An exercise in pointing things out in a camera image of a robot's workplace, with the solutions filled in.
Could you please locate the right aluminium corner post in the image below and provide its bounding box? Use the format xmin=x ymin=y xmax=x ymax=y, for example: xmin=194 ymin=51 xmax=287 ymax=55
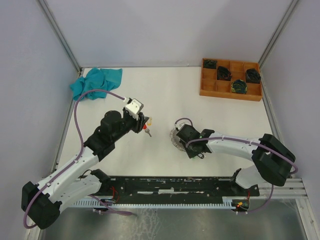
xmin=258 ymin=0 xmax=301 ymax=68

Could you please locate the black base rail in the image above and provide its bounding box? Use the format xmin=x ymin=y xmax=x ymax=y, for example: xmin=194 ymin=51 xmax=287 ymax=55
xmin=88 ymin=169 xmax=260 ymax=206

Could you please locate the dark rolled sock top-left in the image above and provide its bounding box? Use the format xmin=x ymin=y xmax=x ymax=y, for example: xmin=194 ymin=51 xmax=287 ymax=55
xmin=203 ymin=58 xmax=218 ymax=70

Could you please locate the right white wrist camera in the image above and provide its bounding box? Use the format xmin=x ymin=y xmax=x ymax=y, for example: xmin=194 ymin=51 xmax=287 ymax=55
xmin=174 ymin=124 xmax=185 ymax=131

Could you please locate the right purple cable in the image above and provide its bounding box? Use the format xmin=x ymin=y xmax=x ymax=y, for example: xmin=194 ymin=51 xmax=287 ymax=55
xmin=174 ymin=117 xmax=299 ymax=216

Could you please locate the white cable duct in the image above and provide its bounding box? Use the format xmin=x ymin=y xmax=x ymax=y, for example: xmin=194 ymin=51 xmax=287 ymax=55
xmin=72 ymin=196 xmax=248 ymax=210

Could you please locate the aluminium corner post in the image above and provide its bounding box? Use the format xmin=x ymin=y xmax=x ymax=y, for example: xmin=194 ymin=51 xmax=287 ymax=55
xmin=36 ymin=0 xmax=82 ymax=74
xmin=258 ymin=0 xmax=301 ymax=68

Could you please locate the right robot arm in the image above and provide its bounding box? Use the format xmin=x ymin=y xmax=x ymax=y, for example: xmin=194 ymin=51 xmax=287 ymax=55
xmin=170 ymin=123 xmax=298 ymax=196

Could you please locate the wooden compartment tray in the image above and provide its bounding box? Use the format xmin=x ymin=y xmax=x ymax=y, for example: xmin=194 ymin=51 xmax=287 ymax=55
xmin=199 ymin=58 xmax=263 ymax=102

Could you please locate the dark rolled sock right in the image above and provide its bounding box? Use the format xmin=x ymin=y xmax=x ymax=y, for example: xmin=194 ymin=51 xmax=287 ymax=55
xmin=245 ymin=68 xmax=261 ymax=84

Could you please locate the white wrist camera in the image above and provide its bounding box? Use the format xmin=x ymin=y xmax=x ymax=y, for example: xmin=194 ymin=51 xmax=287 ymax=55
xmin=123 ymin=97 xmax=144 ymax=120
xmin=174 ymin=124 xmax=185 ymax=131

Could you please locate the black key tag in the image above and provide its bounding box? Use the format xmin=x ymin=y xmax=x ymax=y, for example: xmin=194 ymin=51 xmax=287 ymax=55
xmin=197 ymin=153 xmax=205 ymax=159

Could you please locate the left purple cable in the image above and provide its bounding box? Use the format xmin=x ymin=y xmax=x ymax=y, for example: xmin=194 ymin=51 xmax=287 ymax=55
xmin=22 ymin=89 xmax=130 ymax=230

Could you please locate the teal cloth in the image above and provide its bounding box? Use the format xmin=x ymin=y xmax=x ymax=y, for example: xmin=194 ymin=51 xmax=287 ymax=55
xmin=69 ymin=67 xmax=123 ymax=101

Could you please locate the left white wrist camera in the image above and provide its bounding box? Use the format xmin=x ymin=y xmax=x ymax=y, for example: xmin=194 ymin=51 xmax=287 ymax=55
xmin=123 ymin=97 xmax=144 ymax=120

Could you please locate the red key tag with key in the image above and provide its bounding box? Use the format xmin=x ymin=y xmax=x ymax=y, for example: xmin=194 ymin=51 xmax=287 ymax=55
xmin=143 ymin=125 xmax=152 ymax=137

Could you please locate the purple cable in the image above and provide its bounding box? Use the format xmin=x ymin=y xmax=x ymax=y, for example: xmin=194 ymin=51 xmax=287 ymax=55
xmin=22 ymin=89 xmax=130 ymax=230
xmin=174 ymin=117 xmax=299 ymax=216

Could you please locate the left aluminium corner post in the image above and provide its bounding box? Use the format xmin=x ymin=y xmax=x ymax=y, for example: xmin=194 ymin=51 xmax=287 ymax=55
xmin=36 ymin=0 xmax=82 ymax=74

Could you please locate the dark rolled sock blue-yellow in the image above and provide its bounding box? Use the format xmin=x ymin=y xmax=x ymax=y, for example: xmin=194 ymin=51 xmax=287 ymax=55
xmin=231 ymin=79 xmax=248 ymax=94

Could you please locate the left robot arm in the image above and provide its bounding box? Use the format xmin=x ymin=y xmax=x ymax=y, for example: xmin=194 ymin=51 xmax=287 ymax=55
xmin=21 ymin=109 xmax=149 ymax=230

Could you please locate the yellow key tag with ring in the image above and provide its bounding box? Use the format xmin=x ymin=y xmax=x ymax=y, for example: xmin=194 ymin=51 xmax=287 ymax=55
xmin=147 ymin=117 xmax=152 ymax=126

